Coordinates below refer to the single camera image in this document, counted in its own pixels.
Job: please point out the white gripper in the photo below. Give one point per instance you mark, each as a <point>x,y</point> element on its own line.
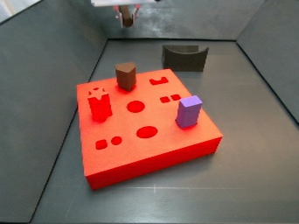
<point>116,3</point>

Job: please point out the brown hexagon rod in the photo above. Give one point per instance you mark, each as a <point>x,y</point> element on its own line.
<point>126,16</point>

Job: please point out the red shape sorter board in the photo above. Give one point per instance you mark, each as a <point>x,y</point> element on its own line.
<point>140,140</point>

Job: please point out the dark brown rounded block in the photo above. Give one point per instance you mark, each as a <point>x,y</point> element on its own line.
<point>126,75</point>

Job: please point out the black curved holder stand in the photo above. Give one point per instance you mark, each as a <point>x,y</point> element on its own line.
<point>185,58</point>

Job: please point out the red star-shaped block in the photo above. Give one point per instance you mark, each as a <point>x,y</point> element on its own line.
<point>99,104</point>

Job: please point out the purple rectangular block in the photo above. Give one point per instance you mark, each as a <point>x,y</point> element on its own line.
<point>189,111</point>

